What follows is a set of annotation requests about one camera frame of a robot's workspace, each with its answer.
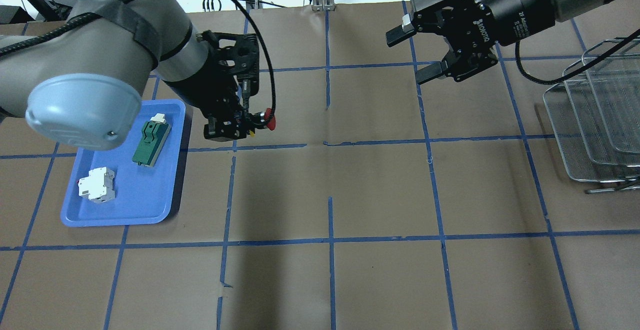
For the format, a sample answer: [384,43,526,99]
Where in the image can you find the blue plastic tray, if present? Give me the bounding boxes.
[60,99,192,227]

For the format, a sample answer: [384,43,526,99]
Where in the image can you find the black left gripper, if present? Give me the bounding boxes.
[165,31,261,142]

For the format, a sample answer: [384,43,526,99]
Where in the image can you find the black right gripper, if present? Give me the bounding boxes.
[385,0,555,85]

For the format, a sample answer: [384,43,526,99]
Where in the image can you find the wire mesh shelf rack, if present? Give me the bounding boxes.
[542,38,640,194]

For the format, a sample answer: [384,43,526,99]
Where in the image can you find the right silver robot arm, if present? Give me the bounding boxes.
[385,0,614,84]

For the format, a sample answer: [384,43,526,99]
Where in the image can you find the white grey circuit breaker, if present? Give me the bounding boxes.
[77,167,116,204]

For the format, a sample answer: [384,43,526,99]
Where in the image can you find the red mushroom push button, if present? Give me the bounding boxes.
[242,108,277,137]

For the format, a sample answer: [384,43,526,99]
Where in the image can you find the black camera cable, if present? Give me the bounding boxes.
[0,0,277,121]

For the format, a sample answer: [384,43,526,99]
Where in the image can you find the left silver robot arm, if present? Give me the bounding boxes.
[0,0,275,150]

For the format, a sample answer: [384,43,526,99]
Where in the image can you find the green electrical switch module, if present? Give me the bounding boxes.
[131,112,172,168]

